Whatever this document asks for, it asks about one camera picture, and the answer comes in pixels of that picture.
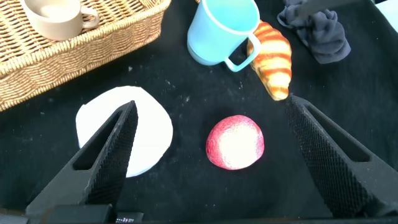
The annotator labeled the small beige ceramic cup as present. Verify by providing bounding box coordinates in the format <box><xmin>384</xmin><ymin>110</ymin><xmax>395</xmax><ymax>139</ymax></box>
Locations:
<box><xmin>20</xmin><ymin>0</ymin><xmax>100</xmax><ymax>42</ymax></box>

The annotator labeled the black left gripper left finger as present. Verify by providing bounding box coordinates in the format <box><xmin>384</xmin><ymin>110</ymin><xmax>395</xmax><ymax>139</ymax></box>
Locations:
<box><xmin>25</xmin><ymin>100</ymin><xmax>139</xmax><ymax>215</ymax></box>

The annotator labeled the grey cloth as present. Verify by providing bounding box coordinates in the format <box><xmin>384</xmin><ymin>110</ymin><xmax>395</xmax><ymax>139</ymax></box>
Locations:
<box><xmin>276</xmin><ymin>0</ymin><xmax>352</xmax><ymax>65</ymax></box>

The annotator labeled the light blue plastic mug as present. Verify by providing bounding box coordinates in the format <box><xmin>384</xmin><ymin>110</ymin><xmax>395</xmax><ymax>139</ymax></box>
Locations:
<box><xmin>187</xmin><ymin>0</ymin><xmax>262</xmax><ymax>73</ymax></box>

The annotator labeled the dark jar with printed label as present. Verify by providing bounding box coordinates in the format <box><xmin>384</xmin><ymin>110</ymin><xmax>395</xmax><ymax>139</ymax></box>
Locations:
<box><xmin>114</xmin><ymin>212</ymin><xmax>144</xmax><ymax>224</ymax></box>

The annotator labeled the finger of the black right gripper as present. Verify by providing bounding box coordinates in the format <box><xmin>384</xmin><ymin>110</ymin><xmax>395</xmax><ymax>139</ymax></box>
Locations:
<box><xmin>298</xmin><ymin>0</ymin><xmax>361</xmax><ymax>19</ymax></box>

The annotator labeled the golden striped croissant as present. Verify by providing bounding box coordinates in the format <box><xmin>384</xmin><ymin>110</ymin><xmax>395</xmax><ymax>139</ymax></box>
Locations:
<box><xmin>247</xmin><ymin>20</ymin><xmax>293</xmax><ymax>102</ymax></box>

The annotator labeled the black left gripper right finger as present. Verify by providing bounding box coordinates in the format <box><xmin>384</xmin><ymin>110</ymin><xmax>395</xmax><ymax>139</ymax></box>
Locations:
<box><xmin>285</xmin><ymin>94</ymin><xmax>398</xmax><ymax>218</ymax></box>

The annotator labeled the white plastic lid dish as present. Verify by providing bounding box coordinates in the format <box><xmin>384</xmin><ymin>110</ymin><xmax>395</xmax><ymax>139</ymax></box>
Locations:
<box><xmin>75</xmin><ymin>85</ymin><xmax>174</xmax><ymax>178</ymax></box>

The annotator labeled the red apple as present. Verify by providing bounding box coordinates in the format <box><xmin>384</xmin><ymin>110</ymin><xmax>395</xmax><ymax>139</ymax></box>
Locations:
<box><xmin>205</xmin><ymin>114</ymin><xmax>266</xmax><ymax>171</ymax></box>

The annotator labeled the wicker basket with brown handles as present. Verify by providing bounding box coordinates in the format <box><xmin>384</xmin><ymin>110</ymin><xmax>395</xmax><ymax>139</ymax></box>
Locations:
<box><xmin>0</xmin><ymin>0</ymin><xmax>172</xmax><ymax>112</ymax></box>

